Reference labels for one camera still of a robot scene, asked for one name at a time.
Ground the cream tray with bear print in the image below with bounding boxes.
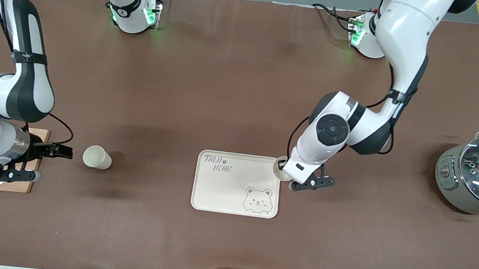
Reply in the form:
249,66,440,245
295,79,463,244
190,149,284,220

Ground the white IKEA cup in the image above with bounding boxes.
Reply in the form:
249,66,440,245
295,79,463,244
272,155,295,182
82,144,114,171

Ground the brown table cover mat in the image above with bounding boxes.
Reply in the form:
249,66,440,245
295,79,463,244
0,0,479,269

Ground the black left arm base cable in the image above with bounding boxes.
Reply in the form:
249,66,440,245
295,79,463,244
308,2,359,35

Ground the grey cooking pot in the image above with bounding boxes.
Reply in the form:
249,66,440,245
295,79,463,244
430,126,479,220

